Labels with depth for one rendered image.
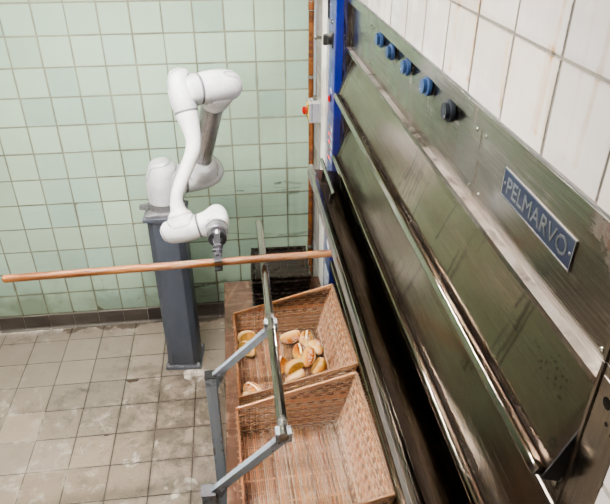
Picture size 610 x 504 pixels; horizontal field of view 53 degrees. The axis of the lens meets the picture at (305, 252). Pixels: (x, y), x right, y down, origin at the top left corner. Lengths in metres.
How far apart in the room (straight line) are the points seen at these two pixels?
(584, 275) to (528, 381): 0.22
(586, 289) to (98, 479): 2.70
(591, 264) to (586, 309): 0.06
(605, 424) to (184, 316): 2.80
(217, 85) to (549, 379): 1.99
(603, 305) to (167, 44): 2.77
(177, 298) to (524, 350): 2.54
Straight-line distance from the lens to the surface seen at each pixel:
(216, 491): 1.88
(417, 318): 1.57
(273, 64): 3.34
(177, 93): 2.62
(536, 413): 1.02
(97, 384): 3.72
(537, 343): 1.03
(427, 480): 1.34
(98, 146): 3.54
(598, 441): 0.91
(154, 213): 3.13
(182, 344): 3.57
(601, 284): 0.87
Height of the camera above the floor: 2.45
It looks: 32 degrees down
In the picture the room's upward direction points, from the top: straight up
